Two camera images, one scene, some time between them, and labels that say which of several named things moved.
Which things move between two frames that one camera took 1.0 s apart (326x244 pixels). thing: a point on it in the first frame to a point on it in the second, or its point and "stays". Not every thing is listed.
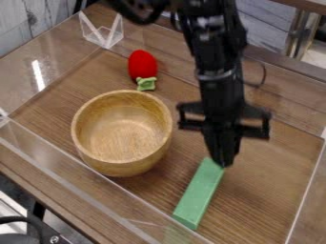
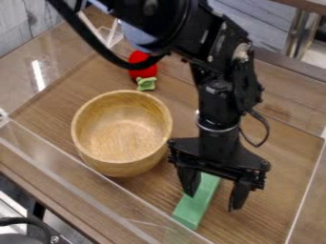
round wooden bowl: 122,128 stays
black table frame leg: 41,234 stays
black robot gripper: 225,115 to 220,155
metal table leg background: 305,29 stays
